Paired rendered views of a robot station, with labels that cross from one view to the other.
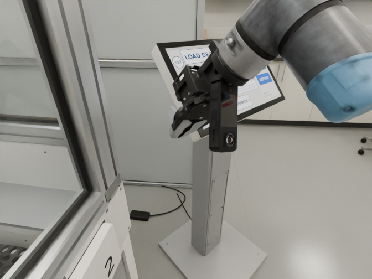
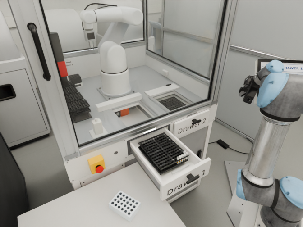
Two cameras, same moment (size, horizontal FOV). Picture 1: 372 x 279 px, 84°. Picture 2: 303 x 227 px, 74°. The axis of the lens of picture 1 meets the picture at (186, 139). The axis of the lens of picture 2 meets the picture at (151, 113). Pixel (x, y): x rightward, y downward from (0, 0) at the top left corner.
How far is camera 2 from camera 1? 99 cm
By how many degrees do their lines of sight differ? 41
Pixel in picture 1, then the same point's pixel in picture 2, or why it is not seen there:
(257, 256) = not seen: hidden behind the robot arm
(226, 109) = (251, 91)
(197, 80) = (250, 80)
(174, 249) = (231, 168)
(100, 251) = (204, 114)
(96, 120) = (218, 82)
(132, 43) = (265, 42)
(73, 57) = (219, 67)
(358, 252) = not seen: outside the picture
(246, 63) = (257, 81)
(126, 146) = (235, 102)
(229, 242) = not seen: hidden behind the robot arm
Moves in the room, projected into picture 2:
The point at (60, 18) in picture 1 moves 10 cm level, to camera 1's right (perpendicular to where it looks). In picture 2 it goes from (219, 61) to (235, 65)
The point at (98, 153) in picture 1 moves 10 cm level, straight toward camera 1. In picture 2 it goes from (214, 90) to (212, 97)
